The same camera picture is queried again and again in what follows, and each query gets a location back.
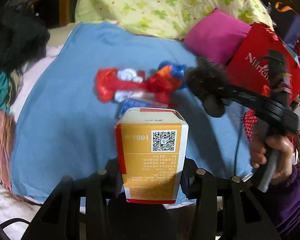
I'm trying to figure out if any blue towel blanket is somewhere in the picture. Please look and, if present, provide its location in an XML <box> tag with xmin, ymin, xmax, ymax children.
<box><xmin>10</xmin><ymin>22</ymin><xmax>251</xmax><ymax>202</ymax></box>

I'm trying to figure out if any striped pink orange cloth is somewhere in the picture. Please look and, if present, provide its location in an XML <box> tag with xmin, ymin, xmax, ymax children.
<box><xmin>0</xmin><ymin>111</ymin><xmax>15</xmax><ymax>191</ymax></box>

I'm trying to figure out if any orange white medicine box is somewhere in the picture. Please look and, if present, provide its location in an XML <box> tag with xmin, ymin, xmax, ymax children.
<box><xmin>115</xmin><ymin>107</ymin><xmax>189</xmax><ymax>204</ymax></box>

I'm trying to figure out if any purple sleeve forearm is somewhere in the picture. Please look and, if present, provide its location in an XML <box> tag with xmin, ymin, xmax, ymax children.
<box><xmin>263</xmin><ymin>165</ymin><xmax>300</xmax><ymax>235</ymax></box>

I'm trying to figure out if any blue orange wrapper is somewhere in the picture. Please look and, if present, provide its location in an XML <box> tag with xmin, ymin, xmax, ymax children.
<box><xmin>157</xmin><ymin>61</ymin><xmax>187</xmax><ymax>89</ymax></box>

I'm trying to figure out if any red plastic mesh basket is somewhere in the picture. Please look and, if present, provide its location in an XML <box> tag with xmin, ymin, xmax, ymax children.
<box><xmin>243</xmin><ymin>109</ymin><xmax>257</xmax><ymax>141</ymax></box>

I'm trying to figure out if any red snack wrapper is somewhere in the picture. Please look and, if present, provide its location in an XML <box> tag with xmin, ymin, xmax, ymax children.
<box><xmin>95</xmin><ymin>63</ymin><xmax>183</xmax><ymax>105</ymax></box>

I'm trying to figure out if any green clover print quilt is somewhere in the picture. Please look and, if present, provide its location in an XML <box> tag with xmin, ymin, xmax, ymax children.
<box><xmin>75</xmin><ymin>0</ymin><xmax>273</xmax><ymax>39</ymax></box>

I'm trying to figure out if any magenta pillow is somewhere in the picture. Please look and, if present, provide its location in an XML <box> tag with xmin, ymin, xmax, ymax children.
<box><xmin>184</xmin><ymin>8</ymin><xmax>251</xmax><ymax>65</ymax></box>

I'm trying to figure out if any person's right hand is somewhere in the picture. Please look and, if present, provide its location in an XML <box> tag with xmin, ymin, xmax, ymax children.
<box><xmin>250</xmin><ymin>125</ymin><xmax>294</xmax><ymax>185</ymax></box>

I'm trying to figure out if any black clothing pile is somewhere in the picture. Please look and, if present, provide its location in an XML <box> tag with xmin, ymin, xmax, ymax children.
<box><xmin>0</xmin><ymin>3</ymin><xmax>50</xmax><ymax>73</ymax></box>

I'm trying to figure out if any blue white flat packet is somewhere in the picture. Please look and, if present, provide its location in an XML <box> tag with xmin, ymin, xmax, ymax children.
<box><xmin>119</xmin><ymin>98</ymin><xmax>168</xmax><ymax>118</ymax></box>

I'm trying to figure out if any red Nilrich paper bag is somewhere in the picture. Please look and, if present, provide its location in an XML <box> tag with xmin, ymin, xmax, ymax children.
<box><xmin>226</xmin><ymin>23</ymin><xmax>300</xmax><ymax>102</ymax></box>

